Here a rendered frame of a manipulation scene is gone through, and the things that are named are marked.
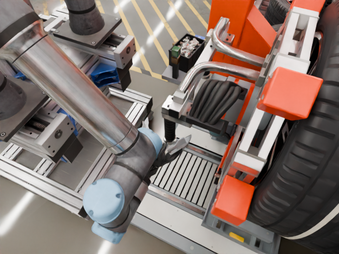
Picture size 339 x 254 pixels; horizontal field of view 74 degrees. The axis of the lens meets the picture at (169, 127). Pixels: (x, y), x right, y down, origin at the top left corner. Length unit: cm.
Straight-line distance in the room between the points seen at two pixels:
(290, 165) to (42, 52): 47
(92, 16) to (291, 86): 87
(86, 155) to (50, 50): 106
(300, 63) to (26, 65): 49
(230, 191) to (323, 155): 22
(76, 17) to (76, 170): 80
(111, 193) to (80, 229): 109
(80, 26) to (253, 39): 76
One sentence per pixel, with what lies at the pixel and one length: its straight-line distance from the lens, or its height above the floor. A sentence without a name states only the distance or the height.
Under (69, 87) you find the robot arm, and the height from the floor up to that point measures 114.
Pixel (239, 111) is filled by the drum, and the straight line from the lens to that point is 71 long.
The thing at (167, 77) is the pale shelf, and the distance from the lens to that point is 139.
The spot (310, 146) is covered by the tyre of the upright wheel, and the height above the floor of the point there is 107.
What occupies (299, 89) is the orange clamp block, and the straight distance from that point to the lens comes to 43.
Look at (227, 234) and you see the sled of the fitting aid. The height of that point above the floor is 17.
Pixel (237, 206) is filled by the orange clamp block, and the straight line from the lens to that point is 58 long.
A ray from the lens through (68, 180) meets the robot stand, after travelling 141.
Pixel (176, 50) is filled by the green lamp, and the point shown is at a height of 66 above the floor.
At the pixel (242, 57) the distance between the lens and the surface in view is 69.
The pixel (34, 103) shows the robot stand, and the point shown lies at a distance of 91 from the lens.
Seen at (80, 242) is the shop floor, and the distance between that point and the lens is 152.
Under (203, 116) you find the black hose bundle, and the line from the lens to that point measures 54.
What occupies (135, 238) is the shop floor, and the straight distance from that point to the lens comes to 145.
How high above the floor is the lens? 143
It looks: 57 degrees down
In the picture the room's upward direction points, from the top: straight up
